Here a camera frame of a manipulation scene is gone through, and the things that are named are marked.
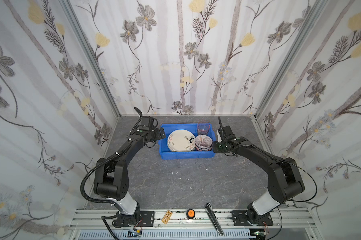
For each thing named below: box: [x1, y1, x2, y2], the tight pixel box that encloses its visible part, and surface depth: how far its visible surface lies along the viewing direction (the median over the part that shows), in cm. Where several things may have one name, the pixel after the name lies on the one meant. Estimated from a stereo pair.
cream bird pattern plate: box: [167, 129, 196, 153], surface depth 103 cm
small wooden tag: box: [161, 210, 173, 225], surface depth 75 cm
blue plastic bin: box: [158, 123, 215, 160], surface depth 100 cm
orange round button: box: [186, 209, 196, 220], surface depth 69 cm
